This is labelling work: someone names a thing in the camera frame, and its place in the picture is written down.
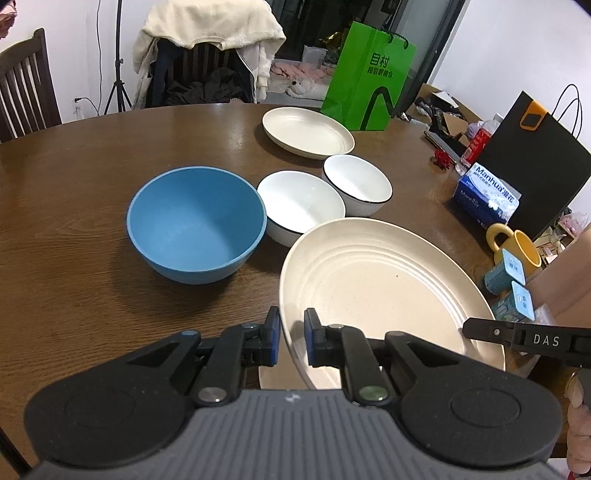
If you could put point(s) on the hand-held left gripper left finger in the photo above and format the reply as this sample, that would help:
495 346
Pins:
274 337

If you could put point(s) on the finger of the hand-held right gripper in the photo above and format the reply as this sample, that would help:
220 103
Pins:
489 331

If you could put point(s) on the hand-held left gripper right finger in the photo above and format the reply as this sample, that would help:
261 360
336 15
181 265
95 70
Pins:
308 337

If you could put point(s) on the cream ribbed plate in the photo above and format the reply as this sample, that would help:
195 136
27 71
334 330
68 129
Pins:
307 131
392 286
277 378

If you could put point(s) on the white bowl with black rim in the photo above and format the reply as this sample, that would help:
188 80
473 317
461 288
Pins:
355 180
295 198

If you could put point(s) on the blue bowl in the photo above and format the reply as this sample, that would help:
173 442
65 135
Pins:
194 221

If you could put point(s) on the person's right hand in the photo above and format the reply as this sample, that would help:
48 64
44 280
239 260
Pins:
577 429

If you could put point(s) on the clear plastic bag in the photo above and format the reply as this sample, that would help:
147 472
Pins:
542 314

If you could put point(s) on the pink suitcase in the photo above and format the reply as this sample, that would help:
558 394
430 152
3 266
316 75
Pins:
577 286

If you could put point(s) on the yellow mug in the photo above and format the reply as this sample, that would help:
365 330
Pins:
517 244

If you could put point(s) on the blue tissue pack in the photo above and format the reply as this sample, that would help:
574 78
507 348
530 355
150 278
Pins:
485 194

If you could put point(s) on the black shopping bag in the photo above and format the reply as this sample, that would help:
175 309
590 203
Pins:
540 166

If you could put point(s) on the red artificial flower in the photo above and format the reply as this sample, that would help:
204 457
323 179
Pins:
441 159

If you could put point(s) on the red label bottle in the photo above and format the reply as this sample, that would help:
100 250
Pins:
480 141

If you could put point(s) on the cardboard box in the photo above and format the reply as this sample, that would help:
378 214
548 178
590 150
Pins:
443 110

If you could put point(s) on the white plush toy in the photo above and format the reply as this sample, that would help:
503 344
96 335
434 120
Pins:
302 87

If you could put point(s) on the dark clothes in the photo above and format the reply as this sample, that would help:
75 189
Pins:
207 87

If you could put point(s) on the green shopping bag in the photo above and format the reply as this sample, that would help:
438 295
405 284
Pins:
364 78

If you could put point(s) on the pink cloth pile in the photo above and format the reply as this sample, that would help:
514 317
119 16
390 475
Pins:
300 71

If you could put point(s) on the dark wooden chair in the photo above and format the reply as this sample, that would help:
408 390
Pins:
27 83
198 60

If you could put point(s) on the sliding glass door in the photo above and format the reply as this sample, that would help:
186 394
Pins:
314 23

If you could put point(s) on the cream jacket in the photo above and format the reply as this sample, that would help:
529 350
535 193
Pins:
207 23

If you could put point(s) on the studio light on stand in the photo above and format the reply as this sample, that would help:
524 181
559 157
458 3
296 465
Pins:
117 55

